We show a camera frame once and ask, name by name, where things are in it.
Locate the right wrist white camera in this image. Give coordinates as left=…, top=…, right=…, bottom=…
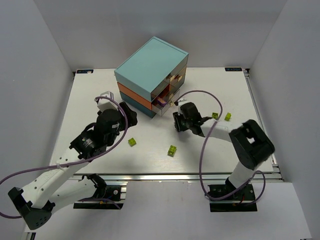
left=174, top=98, right=189, bottom=107

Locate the small lime lego right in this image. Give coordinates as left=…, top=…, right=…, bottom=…
left=224, top=112, right=232, bottom=122

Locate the clear bottom drawer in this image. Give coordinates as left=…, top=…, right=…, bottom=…
left=151, top=88, right=180, bottom=116

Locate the purple curved patterned lego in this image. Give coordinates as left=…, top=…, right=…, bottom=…
left=156, top=97, right=167, bottom=107

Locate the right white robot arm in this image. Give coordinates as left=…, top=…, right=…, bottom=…
left=173, top=99, right=275, bottom=191

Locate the lime patterned lego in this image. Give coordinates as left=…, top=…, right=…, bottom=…
left=167, top=145, right=177, bottom=157

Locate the teal orange drawer cabinet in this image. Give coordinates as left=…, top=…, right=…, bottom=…
left=114, top=36, right=189, bottom=118

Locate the wrist white camera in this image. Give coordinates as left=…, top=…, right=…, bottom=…
left=94, top=91, right=118, bottom=113
left=174, top=98, right=189, bottom=107

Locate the lime 2x3 lego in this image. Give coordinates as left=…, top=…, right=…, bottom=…
left=212, top=112, right=219, bottom=120

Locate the lime 2x2 lego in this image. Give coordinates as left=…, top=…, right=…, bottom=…
left=128, top=137, right=137, bottom=147

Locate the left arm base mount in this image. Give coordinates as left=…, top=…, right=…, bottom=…
left=73, top=174, right=124, bottom=210

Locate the right blue label sticker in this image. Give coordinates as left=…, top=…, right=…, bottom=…
left=224, top=67, right=243, bottom=72

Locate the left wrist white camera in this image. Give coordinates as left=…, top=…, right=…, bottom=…
left=94, top=91, right=118, bottom=113

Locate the left blue label sticker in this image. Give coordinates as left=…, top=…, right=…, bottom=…
left=76, top=69, right=94, bottom=74

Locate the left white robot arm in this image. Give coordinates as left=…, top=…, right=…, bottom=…
left=8, top=102, right=138, bottom=230

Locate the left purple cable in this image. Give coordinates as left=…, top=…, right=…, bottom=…
left=0, top=96, right=130, bottom=220

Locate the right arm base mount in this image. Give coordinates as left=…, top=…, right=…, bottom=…
left=204, top=178, right=258, bottom=213

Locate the blue label sticker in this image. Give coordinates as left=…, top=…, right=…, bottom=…
left=76, top=69, right=94, bottom=74
left=224, top=67, right=243, bottom=72

